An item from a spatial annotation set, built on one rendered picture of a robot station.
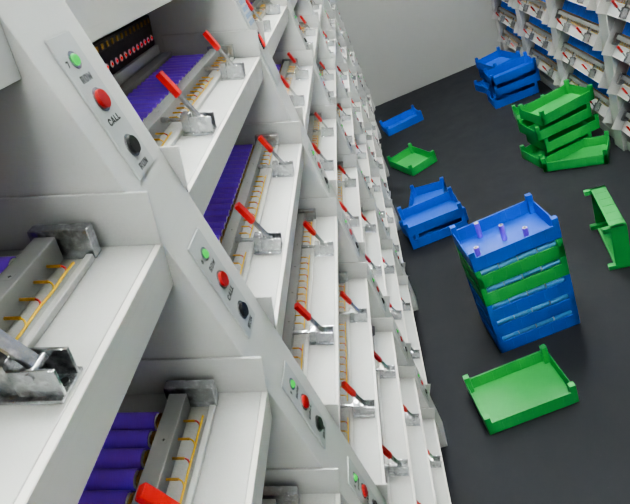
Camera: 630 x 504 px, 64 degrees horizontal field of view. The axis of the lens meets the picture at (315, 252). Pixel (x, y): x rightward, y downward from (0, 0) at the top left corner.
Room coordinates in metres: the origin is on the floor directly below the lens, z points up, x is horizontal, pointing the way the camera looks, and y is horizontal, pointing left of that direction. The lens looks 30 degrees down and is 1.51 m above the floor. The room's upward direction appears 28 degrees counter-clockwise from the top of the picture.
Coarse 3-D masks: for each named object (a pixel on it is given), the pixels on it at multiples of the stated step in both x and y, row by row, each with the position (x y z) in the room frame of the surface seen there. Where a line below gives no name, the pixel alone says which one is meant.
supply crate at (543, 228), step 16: (512, 208) 1.48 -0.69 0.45; (528, 208) 1.46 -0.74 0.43; (480, 224) 1.50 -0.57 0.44; (496, 224) 1.49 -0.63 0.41; (512, 224) 1.45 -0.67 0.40; (528, 224) 1.41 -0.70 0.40; (544, 224) 1.37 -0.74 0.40; (464, 240) 1.50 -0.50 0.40; (480, 240) 1.46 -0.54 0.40; (496, 240) 1.42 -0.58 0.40; (512, 240) 1.37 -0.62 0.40; (528, 240) 1.29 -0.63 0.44; (544, 240) 1.28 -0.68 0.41; (464, 256) 1.41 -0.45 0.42; (480, 256) 1.32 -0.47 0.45; (496, 256) 1.31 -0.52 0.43; (512, 256) 1.30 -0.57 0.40
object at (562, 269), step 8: (560, 264) 1.28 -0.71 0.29; (544, 272) 1.29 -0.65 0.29; (552, 272) 1.28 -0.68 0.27; (560, 272) 1.28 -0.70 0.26; (568, 272) 1.28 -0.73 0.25; (472, 280) 1.42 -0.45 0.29; (520, 280) 1.30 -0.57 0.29; (528, 280) 1.30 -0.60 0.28; (536, 280) 1.29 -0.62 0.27; (544, 280) 1.29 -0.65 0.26; (552, 280) 1.28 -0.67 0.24; (504, 288) 1.31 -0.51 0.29; (512, 288) 1.30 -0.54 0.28; (520, 288) 1.30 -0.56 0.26; (528, 288) 1.30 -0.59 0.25; (480, 296) 1.36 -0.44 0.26; (488, 296) 1.32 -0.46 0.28; (496, 296) 1.31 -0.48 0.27; (504, 296) 1.31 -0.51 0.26; (512, 296) 1.31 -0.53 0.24; (488, 304) 1.32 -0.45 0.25
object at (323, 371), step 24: (312, 216) 1.08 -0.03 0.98; (336, 216) 1.08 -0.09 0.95; (336, 240) 0.98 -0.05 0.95; (336, 264) 0.89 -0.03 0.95; (312, 288) 0.83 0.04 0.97; (336, 288) 0.81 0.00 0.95; (312, 312) 0.76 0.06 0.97; (336, 312) 0.74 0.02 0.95; (336, 336) 0.68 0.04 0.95; (312, 360) 0.64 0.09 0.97; (336, 360) 0.63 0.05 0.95; (312, 384) 0.59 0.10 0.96; (336, 384) 0.58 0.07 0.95; (336, 408) 0.50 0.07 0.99
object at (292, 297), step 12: (300, 216) 1.07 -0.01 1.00; (300, 228) 1.01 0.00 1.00; (300, 240) 0.97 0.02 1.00; (300, 252) 0.92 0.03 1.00; (300, 264) 0.90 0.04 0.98; (288, 288) 0.81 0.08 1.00; (288, 300) 0.77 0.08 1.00; (300, 300) 0.78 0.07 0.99; (288, 312) 0.74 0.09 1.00; (288, 324) 0.71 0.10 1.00; (288, 336) 0.68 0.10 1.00; (288, 348) 0.65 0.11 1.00; (300, 348) 0.66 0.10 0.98
